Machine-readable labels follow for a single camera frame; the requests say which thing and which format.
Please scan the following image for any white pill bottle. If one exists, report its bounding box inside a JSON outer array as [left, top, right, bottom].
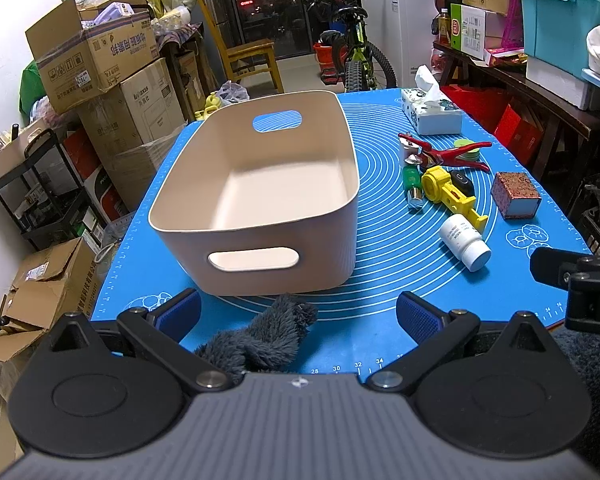
[[439, 214, 491, 272]]

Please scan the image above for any red patterned gift box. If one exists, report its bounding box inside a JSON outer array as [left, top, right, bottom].
[[491, 171, 542, 220]]

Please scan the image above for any yellow plastic toy tool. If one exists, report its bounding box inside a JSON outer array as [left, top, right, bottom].
[[422, 166, 488, 233]]

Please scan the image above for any beige plastic storage bin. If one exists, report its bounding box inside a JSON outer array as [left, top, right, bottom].
[[148, 90, 360, 296]]

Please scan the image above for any red Ultraman action figure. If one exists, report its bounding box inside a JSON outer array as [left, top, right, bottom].
[[398, 133, 492, 174]]

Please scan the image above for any black earbuds case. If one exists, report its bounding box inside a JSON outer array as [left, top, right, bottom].
[[450, 170, 475, 197]]

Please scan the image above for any white USB charger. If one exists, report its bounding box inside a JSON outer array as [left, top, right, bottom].
[[399, 138, 420, 162]]

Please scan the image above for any torn cardboard box on floor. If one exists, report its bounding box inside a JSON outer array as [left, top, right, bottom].
[[0, 237, 103, 401]]

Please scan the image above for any grey fluffy cloth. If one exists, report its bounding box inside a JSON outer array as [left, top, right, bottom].
[[194, 295, 317, 385]]

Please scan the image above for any blue silicone baking mat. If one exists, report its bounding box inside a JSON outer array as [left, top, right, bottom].
[[92, 89, 588, 382]]

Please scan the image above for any dark wooden side table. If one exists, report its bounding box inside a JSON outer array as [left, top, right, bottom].
[[432, 42, 600, 180]]

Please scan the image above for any wrapped lower cardboard box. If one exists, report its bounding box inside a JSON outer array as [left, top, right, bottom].
[[105, 124, 185, 211]]

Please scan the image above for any green round lid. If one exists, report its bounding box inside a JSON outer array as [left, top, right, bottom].
[[452, 138, 484, 162]]

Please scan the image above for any black metal shelf rack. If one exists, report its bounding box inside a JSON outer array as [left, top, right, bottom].
[[0, 126, 105, 250]]

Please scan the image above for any floral tissue box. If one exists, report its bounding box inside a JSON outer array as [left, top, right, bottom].
[[401, 65, 462, 136]]

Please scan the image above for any large stacked cardboard box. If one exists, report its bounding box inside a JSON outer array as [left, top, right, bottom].
[[78, 58, 185, 162]]

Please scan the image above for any yellow jug on floor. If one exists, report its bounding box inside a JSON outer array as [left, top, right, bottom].
[[195, 92, 223, 122]]

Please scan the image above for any white plastic bag on floor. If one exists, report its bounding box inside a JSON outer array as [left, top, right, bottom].
[[215, 80, 250, 106]]

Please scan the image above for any teal plastic storage bin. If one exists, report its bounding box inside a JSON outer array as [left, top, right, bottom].
[[521, 0, 600, 78]]

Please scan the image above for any green white product box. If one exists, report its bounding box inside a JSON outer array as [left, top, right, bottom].
[[450, 3, 506, 61]]

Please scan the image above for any top open cardboard box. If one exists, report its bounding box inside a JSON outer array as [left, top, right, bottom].
[[26, 0, 158, 113]]

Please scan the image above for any wooden chair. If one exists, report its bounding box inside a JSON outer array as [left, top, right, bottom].
[[197, 0, 285, 93]]

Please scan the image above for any red bucket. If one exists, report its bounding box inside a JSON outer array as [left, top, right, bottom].
[[313, 42, 338, 79]]

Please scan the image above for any white refrigerator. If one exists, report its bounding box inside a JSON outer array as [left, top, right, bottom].
[[362, 0, 438, 88]]

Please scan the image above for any green black bicycle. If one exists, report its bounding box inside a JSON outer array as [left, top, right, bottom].
[[302, 0, 398, 92]]

